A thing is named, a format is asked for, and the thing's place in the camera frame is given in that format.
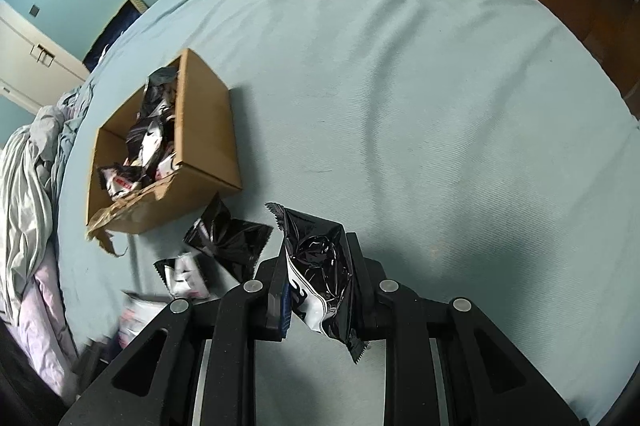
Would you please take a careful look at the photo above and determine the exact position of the pink quilt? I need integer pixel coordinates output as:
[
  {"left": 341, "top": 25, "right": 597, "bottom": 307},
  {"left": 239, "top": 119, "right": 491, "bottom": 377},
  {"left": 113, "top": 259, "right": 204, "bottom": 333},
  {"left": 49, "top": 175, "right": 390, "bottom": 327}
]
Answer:
[{"left": 10, "top": 236, "right": 81, "bottom": 402}]

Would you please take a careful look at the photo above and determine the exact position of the blue grey crumpled cloth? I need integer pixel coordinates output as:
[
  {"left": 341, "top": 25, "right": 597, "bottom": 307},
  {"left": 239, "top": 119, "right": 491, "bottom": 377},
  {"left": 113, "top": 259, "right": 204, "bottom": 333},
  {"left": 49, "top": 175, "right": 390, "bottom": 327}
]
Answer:
[{"left": 55, "top": 79, "right": 98, "bottom": 187}]

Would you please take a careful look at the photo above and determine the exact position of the pile of black white packets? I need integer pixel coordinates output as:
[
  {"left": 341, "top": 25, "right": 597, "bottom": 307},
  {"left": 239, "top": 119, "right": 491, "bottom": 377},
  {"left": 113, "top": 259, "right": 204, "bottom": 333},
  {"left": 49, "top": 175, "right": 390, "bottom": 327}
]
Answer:
[{"left": 97, "top": 67, "right": 183, "bottom": 202}]

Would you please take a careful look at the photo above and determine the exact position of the white door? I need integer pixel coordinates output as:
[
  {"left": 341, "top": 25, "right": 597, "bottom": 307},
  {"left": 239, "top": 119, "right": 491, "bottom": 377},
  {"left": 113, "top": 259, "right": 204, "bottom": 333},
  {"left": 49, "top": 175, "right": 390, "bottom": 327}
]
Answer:
[{"left": 0, "top": 1, "right": 91, "bottom": 114}]

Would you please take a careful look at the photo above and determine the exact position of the torn cardboard box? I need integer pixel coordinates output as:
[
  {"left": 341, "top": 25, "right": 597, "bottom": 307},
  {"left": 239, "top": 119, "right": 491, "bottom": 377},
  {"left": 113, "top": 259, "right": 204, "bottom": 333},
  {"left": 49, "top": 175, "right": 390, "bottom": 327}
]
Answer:
[{"left": 86, "top": 48, "right": 244, "bottom": 257}]

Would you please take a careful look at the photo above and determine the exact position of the light grey crumpled duvet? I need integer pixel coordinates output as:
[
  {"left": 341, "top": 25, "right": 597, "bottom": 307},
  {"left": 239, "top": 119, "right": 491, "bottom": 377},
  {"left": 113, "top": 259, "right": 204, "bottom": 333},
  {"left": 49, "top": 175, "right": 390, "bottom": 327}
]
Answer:
[{"left": 0, "top": 106, "right": 66, "bottom": 322}]

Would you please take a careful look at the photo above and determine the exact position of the blue bed sheet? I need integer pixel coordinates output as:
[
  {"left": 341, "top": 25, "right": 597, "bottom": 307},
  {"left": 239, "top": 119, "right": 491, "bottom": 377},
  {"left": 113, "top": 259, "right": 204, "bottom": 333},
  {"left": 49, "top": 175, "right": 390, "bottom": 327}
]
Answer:
[{"left": 52, "top": 0, "right": 640, "bottom": 426}]

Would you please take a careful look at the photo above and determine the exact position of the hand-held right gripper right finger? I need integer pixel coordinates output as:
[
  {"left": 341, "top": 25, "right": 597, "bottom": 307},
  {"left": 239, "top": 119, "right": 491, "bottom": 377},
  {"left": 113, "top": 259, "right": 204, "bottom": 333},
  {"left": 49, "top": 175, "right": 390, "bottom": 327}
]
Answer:
[{"left": 345, "top": 232, "right": 588, "bottom": 426}]

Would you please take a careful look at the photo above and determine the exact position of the black foil snack packet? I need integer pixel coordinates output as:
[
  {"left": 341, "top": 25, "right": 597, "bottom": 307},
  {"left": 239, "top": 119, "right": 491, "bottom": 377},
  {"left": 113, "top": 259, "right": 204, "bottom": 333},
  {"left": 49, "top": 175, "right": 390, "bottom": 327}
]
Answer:
[
  {"left": 265, "top": 202, "right": 371, "bottom": 364},
  {"left": 182, "top": 192, "right": 273, "bottom": 284}
]

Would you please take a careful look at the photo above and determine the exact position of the white black snack packet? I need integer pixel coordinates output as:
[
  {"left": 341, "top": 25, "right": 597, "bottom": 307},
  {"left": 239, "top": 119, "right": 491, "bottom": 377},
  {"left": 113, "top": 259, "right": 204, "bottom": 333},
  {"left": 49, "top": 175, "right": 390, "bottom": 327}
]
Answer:
[
  {"left": 117, "top": 291, "right": 168, "bottom": 349},
  {"left": 153, "top": 251, "right": 213, "bottom": 302}
]

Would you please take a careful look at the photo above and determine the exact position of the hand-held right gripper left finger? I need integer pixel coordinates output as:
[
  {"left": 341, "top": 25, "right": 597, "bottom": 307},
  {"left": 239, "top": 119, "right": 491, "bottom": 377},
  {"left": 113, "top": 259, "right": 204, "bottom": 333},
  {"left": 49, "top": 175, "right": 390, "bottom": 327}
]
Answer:
[{"left": 59, "top": 256, "right": 293, "bottom": 426}]

